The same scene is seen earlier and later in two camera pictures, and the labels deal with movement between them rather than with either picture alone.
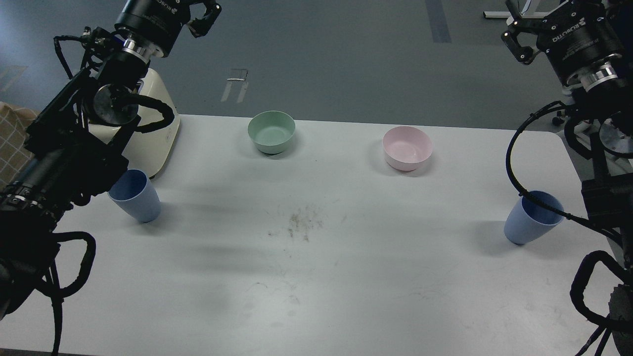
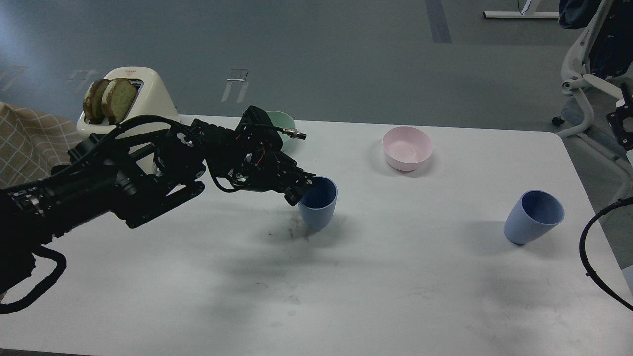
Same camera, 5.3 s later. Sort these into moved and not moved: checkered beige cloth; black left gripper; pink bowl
Moved: black left gripper
Not moved: pink bowl; checkered beige cloth
